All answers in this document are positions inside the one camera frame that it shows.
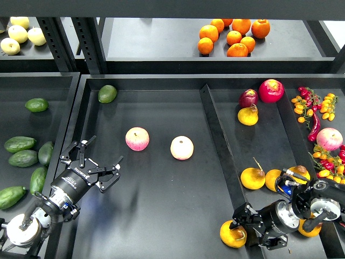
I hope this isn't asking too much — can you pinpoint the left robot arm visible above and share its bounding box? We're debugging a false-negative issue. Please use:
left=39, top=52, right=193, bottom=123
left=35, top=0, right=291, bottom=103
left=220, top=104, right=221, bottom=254
left=1, top=138, right=123, bottom=258

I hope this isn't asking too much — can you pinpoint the yellow apple shelf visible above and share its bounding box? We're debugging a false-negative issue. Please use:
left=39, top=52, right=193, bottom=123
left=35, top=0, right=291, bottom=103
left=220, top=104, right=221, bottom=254
left=1, top=38, right=20, bottom=56
left=27, top=28, right=46, bottom=46
left=8, top=25, right=28, bottom=44
left=10, top=17, right=30, bottom=30

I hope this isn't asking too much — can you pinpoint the black centre tray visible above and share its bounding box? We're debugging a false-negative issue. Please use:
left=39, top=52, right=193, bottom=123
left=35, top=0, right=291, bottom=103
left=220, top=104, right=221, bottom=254
left=57, top=75, right=344, bottom=258

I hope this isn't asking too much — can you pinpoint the upper cherry tomato bunch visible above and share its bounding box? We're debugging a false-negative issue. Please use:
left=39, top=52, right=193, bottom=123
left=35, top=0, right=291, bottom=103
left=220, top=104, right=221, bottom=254
left=291, top=86, right=338, bottom=130

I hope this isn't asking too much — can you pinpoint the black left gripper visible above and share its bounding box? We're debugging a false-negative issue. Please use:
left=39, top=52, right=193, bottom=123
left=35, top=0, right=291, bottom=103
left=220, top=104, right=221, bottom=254
left=51, top=135, right=123, bottom=204

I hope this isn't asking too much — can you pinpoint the black shelf post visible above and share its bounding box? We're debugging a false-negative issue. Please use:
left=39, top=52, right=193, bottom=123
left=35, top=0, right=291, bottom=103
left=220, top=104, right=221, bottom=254
left=36, top=17, right=78, bottom=72
left=72, top=17, right=108, bottom=74

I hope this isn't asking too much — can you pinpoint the cherry tomato bunch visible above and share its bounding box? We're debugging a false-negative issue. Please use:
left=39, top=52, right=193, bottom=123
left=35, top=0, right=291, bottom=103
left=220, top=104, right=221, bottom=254
left=309, top=144, right=344, bottom=184
left=291, top=86, right=338, bottom=130

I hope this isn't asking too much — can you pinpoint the black shelf post left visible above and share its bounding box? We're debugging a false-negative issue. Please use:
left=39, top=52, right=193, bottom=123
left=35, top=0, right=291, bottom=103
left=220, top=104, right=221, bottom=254
left=36, top=17, right=78, bottom=72

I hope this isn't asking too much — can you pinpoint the big red apple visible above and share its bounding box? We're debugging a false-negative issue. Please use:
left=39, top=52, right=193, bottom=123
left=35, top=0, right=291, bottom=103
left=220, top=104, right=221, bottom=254
left=258, top=79, right=285, bottom=103

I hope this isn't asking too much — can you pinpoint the black left tray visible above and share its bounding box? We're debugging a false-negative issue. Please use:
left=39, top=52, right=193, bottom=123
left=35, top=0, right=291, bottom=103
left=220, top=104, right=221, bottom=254
left=0, top=72, right=81, bottom=259

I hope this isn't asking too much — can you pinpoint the black tray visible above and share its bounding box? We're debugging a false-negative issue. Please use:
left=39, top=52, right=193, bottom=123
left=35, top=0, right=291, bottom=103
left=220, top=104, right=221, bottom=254
left=0, top=72, right=81, bottom=259
left=57, top=75, right=344, bottom=258

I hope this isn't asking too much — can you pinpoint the pale pink apple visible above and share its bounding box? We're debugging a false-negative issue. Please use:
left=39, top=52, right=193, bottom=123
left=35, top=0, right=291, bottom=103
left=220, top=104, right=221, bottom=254
left=170, top=135, right=194, bottom=160

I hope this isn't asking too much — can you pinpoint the yellow pear right row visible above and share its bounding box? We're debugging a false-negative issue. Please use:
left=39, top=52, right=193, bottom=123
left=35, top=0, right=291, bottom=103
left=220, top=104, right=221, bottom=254
left=289, top=165, right=311, bottom=183

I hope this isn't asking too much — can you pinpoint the green avocado tray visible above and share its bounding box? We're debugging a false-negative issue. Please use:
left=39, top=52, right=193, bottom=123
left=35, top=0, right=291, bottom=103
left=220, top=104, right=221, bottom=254
left=30, top=167, right=47, bottom=195

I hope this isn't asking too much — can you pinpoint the orange upper left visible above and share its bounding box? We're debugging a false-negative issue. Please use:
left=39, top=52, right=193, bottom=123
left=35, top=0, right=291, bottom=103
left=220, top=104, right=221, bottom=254
left=199, top=24, right=219, bottom=43

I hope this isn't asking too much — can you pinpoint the yellow pear left row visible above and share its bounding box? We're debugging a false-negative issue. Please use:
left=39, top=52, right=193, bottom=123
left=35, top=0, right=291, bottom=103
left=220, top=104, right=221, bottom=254
left=240, top=157, right=266, bottom=190

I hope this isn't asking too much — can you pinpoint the orange centre right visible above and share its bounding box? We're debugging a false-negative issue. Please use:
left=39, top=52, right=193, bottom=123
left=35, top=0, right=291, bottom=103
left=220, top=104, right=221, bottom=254
left=240, top=36, right=256, bottom=53

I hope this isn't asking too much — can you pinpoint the yellow pear near onion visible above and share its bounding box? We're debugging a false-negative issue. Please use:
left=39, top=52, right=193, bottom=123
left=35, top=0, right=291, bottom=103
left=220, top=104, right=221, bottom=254
left=237, top=104, right=258, bottom=126

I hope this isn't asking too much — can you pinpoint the orange front left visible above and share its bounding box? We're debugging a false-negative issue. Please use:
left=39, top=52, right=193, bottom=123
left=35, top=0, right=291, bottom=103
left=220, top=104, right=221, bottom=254
left=197, top=37, right=213, bottom=55

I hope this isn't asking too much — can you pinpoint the yellow apple shelf right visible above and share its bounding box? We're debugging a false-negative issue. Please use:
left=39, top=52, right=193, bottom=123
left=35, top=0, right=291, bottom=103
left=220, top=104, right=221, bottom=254
left=27, top=28, right=46, bottom=46

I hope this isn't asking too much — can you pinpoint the yellow apple shelf front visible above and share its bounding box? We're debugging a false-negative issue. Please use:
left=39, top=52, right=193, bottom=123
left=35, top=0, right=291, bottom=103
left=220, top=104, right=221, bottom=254
left=1, top=38, right=20, bottom=56

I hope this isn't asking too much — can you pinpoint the yellow pear middle row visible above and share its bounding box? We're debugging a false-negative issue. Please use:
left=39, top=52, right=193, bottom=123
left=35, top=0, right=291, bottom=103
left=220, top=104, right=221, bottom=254
left=265, top=169, right=281, bottom=192

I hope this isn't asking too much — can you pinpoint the pink red apple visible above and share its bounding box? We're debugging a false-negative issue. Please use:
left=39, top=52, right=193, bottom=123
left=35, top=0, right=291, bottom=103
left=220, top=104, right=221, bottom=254
left=125, top=127, right=149, bottom=152

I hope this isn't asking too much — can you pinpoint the yellow apple shelf back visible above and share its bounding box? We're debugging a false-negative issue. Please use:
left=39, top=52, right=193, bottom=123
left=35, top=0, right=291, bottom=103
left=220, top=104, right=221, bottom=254
left=10, top=17, right=30, bottom=30

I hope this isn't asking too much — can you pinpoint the yellow pear tray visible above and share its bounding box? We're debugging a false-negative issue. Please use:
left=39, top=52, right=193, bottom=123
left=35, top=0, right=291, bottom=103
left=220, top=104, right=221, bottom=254
left=219, top=220, right=247, bottom=248

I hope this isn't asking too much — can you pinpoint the yellow pear row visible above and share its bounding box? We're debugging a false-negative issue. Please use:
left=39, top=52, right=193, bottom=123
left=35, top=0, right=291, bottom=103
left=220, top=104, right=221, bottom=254
left=289, top=165, right=311, bottom=183
left=240, top=157, right=266, bottom=190
left=265, top=169, right=281, bottom=192

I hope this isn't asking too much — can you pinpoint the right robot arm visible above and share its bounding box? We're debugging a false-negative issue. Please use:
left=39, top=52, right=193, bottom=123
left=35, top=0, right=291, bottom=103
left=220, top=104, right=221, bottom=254
left=229, top=168, right=344, bottom=250

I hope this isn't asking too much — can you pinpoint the round avocado left tray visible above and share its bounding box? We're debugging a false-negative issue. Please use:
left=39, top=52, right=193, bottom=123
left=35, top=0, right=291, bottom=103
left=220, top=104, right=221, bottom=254
left=25, top=98, right=49, bottom=113

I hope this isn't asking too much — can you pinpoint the yellow pear lower right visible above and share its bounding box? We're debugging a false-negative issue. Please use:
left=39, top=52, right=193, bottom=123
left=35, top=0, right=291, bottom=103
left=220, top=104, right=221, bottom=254
left=298, top=218, right=323, bottom=238

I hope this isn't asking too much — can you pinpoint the purple red onion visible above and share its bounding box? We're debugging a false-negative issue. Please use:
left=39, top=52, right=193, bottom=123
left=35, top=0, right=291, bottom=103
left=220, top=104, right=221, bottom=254
left=238, top=89, right=258, bottom=108

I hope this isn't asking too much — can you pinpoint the pink apple right tray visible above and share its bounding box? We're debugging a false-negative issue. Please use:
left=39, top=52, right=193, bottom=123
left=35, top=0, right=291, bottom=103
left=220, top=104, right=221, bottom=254
left=316, top=127, right=343, bottom=151

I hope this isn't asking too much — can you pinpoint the lower cherry tomato bunch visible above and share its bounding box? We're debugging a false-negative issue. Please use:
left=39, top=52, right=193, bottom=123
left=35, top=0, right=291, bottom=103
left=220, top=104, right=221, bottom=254
left=309, top=144, right=344, bottom=184

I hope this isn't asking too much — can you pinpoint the red chili pepper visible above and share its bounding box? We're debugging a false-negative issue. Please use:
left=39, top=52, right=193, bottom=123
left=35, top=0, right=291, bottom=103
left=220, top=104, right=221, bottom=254
left=307, top=112, right=321, bottom=142

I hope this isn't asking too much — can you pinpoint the black shelf post centre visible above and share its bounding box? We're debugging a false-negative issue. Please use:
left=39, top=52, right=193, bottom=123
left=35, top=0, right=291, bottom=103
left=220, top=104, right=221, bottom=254
left=72, top=17, right=108, bottom=74

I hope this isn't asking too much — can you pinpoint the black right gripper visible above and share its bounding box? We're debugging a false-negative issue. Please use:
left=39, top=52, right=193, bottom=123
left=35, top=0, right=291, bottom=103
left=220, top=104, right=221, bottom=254
left=229, top=200, right=300, bottom=250

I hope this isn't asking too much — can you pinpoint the yellow apple shelf middle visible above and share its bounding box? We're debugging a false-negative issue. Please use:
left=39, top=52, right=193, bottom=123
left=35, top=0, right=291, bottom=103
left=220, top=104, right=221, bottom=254
left=8, top=25, right=28, bottom=44

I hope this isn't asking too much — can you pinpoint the black tray divider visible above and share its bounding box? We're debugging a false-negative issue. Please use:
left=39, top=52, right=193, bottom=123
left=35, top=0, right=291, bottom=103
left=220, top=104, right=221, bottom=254
left=198, top=83, right=267, bottom=259

